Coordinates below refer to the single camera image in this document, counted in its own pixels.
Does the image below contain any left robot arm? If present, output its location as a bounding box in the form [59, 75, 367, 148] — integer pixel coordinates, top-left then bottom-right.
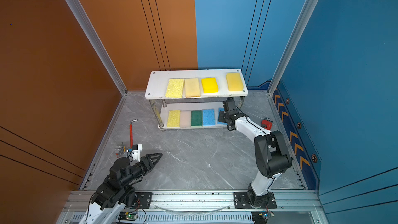
[80, 152, 163, 224]

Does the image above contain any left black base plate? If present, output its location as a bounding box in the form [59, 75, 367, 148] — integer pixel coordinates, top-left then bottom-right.
[125, 192, 153, 210]

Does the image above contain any bright yellow foam sponge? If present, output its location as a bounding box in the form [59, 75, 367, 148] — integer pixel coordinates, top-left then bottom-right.
[201, 77, 219, 94]

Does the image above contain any blue cellulose sponge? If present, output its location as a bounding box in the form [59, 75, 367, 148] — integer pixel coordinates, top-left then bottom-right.
[202, 109, 216, 126]
[217, 108, 227, 125]

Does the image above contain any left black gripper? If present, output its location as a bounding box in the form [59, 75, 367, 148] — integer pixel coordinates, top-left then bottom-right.
[121, 152, 162, 189]

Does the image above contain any light yellow cellulose sponge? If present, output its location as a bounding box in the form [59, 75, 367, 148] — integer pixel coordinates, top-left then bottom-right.
[165, 79, 184, 99]

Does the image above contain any red pipe wrench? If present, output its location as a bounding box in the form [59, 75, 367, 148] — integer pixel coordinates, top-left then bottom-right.
[261, 117, 273, 130]

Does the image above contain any golden yellow sponge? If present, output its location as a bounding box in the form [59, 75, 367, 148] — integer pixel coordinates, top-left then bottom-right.
[226, 73, 244, 92]

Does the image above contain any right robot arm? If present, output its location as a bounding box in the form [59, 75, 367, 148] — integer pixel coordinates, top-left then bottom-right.
[219, 97, 293, 209]

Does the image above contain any green circuit board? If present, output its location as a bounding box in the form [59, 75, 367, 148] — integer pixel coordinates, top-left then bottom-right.
[251, 212, 275, 224]
[117, 212, 137, 223]

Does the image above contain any right green circuit board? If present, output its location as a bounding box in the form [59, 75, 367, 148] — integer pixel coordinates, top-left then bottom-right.
[251, 212, 275, 224]

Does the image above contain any beige foam sponge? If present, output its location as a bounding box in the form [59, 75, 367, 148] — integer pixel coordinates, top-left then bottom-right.
[179, 111, 191, 128]

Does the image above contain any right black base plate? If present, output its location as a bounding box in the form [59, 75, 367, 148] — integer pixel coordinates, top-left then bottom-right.
[233, 191, 277, 209]

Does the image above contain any green scouring sponge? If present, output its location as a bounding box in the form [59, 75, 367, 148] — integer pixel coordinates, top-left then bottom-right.
[191, 111, 203, 127]

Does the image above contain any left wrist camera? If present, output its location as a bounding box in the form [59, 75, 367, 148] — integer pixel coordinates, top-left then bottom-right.
[127, 144, 143, 162]

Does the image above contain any red handled hex key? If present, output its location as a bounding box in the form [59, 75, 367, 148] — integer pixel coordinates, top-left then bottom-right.
[129, 119, 138, 148]

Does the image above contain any pale yellow orange-backed sponge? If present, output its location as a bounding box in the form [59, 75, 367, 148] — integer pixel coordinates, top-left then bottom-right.
[184, 78, 201, 97]

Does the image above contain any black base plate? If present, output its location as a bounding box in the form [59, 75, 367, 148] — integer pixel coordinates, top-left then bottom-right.
[233, 191, 277, 209]
[125, 192, 153, 210]

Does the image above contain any left green circuit board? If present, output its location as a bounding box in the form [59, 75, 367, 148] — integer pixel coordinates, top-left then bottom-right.
[117, 212, 137, 223]

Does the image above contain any white two-tier shelf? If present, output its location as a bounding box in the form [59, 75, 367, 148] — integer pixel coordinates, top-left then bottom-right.
[145, 68, 248, 131]

